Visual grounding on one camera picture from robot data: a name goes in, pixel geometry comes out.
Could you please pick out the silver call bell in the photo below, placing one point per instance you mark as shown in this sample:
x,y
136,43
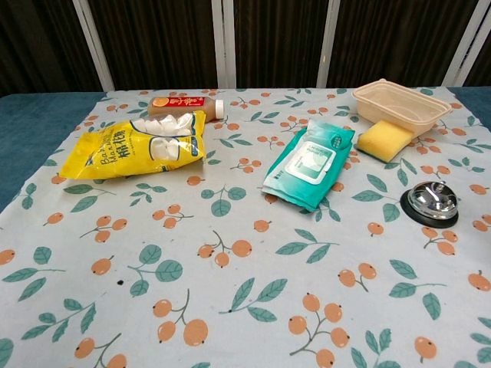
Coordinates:
x,y
429,205

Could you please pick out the floral fruit print tablecloth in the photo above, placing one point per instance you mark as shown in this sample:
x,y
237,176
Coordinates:
x,y
238,245

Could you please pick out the teal wet wipes pack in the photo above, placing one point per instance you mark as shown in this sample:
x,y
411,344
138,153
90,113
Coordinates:
x,y
307,165

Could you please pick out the brown juice bottle white cap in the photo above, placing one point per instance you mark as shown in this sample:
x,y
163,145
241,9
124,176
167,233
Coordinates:
x,y
180,105

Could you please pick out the yellow marshmallow bag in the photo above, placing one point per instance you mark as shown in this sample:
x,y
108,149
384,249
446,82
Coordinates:
x,y
126,147

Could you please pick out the yellow sponge green scouring pad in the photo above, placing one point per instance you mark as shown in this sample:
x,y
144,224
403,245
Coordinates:
x,y
383,140

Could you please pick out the beige plastic food container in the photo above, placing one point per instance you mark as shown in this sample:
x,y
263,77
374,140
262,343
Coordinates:
x,y
403,105

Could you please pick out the white frame folding screen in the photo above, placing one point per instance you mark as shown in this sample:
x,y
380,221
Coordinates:
x,y
223,42

